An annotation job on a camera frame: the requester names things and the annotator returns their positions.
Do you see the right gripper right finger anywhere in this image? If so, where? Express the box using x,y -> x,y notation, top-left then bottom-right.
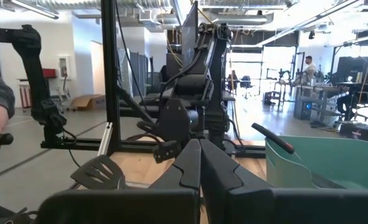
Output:
201,139 -> 368,224

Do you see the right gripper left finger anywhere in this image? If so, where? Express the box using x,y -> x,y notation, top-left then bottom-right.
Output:
38,139 -> 202,224

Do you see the black spatula steel handle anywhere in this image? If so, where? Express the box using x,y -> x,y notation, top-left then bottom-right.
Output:
70,154 -> 126,190

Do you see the green plastic bin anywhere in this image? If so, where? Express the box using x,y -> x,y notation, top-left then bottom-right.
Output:
264,135 -> 368,190

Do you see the black spatula red-marked handle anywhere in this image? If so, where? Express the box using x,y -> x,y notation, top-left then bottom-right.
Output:
251,122 -> 296,155

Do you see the silver aluminium bar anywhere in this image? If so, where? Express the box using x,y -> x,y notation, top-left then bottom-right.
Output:
96,121 -> 114,156

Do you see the black office chair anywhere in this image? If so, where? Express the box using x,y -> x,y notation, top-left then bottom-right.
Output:
239,75 -> 254,100

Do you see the black monitor on stand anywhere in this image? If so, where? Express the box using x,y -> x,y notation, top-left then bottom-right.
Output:
181,1 -> 200,68

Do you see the cardboard box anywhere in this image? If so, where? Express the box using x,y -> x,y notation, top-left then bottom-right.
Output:
69,94 -> 106,111

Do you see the grey computer tower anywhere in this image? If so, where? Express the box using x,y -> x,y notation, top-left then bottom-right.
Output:
293,96 -> 312,121

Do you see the black floor case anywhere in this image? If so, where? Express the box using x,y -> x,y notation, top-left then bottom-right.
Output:
339,123 -> 368,144

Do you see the person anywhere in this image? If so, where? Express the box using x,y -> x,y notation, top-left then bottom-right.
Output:
301,55 -> 318,86

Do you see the black desk monitor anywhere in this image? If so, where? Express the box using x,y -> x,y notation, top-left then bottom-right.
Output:
336,55 -> 368,82

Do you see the black aluminium frame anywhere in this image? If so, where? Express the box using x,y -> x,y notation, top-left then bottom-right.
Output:
40,0 -> 267,158

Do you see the white wall box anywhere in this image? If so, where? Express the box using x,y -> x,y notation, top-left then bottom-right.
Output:
57,55 -> 71,78

